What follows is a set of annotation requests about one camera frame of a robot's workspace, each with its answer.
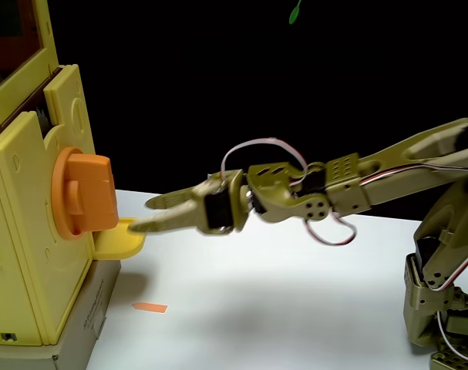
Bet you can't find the orange vending machine knob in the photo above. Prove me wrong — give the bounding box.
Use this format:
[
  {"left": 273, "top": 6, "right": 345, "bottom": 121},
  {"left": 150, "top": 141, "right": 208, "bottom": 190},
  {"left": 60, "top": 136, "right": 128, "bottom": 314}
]
[{"left": 50, "top": 147, "right": 120, "bottom": 243}]

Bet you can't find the green leaf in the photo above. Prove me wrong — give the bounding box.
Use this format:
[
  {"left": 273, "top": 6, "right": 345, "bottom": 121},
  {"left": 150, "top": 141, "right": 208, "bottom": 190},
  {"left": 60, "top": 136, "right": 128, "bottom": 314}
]
[{"left": 288, "top": 0, "right": 304, "bottom": 25}]

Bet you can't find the red white black servo cable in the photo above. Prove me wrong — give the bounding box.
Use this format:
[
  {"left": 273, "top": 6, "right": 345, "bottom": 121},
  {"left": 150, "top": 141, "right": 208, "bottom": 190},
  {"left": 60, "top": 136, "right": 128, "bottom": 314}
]
[
  {"left": 221, "top": 137, "right": 308, "bottom": 182},
  {"left": 305, "top": 214, "right": 357, "bottom": 247}
]

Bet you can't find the yellow dispensing tray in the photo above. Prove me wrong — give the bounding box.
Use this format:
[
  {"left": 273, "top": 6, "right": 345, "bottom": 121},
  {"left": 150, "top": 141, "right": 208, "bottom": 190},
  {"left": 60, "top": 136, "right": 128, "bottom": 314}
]
[{"left": 93, "top": 218, "right": 147, "bottom": 260}]

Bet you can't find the beige cardboard box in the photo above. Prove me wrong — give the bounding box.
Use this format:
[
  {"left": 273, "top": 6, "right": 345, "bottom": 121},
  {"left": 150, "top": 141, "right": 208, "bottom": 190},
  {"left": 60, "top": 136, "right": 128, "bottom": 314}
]
[{"left": 0, "top": 260, "right": 123, "bottom": 370}]

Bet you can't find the yellow toy vending machine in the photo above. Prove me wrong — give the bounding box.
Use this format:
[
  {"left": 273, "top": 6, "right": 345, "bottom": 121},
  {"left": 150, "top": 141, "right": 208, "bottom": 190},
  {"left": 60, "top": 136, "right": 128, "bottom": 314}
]
[{"left": 0, "top": 0, "right": 99, "bottom": 348}]

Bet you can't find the orange arrow sticker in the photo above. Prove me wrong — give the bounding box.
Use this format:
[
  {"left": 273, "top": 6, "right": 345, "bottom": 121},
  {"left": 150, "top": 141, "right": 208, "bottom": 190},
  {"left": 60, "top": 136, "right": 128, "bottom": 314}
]
[{"left": 131, "top": 302, "right": 169, "bottom": 315}]

